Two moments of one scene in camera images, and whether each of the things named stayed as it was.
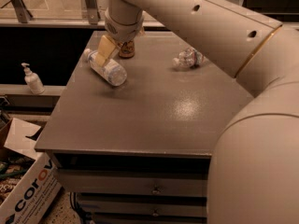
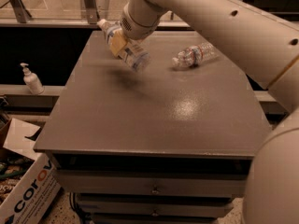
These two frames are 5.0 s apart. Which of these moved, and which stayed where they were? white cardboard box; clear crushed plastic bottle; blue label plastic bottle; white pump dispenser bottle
Moved: blue label plastic bottle
Stayed: clear crushed plastic bottle; white pump dispenser bottle; white cardboard box
